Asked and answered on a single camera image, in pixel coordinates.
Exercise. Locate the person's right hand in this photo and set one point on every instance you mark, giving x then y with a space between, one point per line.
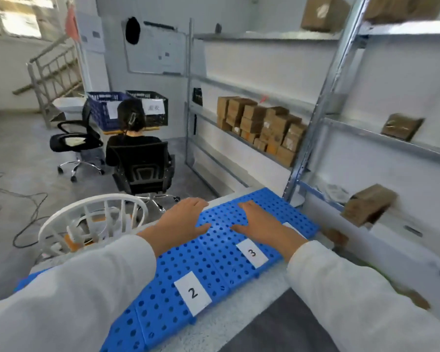
267 232

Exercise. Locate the person's left hand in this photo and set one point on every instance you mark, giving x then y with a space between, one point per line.
183 223

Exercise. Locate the white number card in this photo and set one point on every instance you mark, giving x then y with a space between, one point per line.
193 293
295 230
252 253

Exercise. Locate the small brown box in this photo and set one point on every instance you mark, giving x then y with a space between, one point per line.
333 236

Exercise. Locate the stack of brown cardboard boxes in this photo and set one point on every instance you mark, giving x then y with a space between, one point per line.
264 128

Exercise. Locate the oblong brown box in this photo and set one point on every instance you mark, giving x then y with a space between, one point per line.
368 203

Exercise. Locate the brown box with black handwriting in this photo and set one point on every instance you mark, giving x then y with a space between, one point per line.
401 126

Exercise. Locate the brown box with white label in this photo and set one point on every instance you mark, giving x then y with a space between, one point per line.
324 12

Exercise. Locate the wide brown box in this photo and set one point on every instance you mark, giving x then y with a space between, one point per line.
407 7

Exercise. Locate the person's left forearm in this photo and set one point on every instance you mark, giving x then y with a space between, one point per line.
77 289

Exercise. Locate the person's right forearm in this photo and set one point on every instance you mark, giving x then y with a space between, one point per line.
352 289

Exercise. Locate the black office chair patterned back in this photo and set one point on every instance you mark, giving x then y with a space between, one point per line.
143 172

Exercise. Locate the white headset device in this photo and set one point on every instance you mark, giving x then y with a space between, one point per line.
91 227

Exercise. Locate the black crate with paper sign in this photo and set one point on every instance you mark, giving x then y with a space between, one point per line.
150 117

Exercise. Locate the orange seat cushion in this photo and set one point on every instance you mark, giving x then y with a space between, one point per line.
71 243

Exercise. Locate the white cloth on chair seat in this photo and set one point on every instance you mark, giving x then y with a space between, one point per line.
75 141

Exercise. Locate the blue crate with paper sign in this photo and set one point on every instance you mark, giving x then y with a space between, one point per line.
102 109

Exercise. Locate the black mesh office chair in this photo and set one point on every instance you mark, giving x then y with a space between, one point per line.
58 142

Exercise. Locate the white plastic bin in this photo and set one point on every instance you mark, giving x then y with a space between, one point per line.
69 106

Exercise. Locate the metal stair railing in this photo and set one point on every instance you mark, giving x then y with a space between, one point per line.
51 76

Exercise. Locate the black cap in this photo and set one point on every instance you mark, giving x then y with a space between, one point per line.
132 31

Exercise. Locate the red hanging cloth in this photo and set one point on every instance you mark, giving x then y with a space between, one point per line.
71 23

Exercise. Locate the window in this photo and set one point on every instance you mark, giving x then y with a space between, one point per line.
14 18

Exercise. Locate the wall whiteboard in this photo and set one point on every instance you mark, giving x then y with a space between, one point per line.
156 49

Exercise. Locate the white wall poster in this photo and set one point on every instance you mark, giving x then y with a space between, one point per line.
91 32

